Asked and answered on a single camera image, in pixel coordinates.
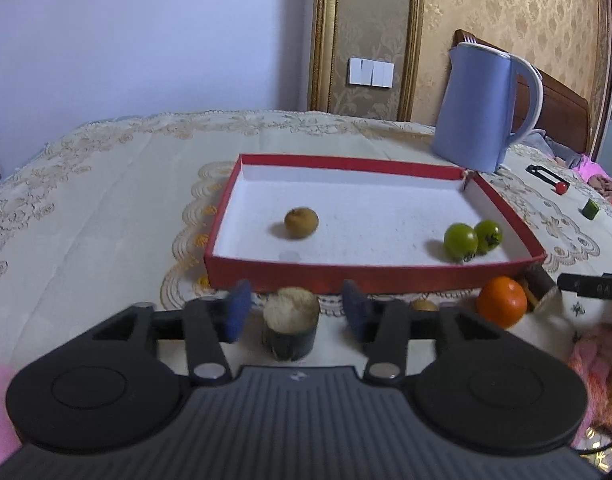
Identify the dark sugarcane piece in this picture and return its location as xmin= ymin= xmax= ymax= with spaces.
xmin=261 ymin=287 xmax=321 ymax=362
xmin=523 ymin=266 xmax=564 ymax=314

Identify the brown round fruit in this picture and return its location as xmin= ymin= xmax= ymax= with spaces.
xmin=284 ymin=207 xmax=320 ymax=239

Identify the pink bedding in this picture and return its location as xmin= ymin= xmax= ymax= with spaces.
xmin=550 ymin=135 xmax=612 ymax=209

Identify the red cardboard box tray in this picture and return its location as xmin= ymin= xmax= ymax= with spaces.
xmin=203 ymin=154 xmax=547 ymax=295

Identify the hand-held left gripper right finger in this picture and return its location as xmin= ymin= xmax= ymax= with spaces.
xmin=342 ymin=280 xmax=506 ymax=383

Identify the wooden headboard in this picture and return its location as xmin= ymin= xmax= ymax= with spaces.
xmin=453 ymin=29 xmax=592 ymax=156

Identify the black tool with red tip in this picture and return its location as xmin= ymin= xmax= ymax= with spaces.
xmin=526 ymin=163 xmax=571 ymax=195

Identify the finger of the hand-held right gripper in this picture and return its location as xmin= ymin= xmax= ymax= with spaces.
xmin=557 ymin=273 xmax=612 ymax=302

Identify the white wall switch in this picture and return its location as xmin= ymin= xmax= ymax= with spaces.
xmin=348 ymin=57 xmax=395 ymax=89

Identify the pink knitted cloth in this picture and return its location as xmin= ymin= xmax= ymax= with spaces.
xmin=567 ymin=305 xmax=612 ymax=452

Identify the green tomato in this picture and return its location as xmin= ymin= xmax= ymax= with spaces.
xmin=474 ymin=219 xmax=504 ymax=255
xmin=444 ymin=223 xmax=479 ymax=263

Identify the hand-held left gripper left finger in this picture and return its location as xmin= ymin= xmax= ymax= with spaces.
xmin=88 ymin=279 xmax=253 ymax=386

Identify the blue electric kettle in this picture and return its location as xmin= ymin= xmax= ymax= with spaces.
xmin=431 ymin=42 xmax=544 ymax=174

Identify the orange persimmon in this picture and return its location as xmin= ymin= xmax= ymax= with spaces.
xmin=476 ymin=276 xmax=529 ymax=330

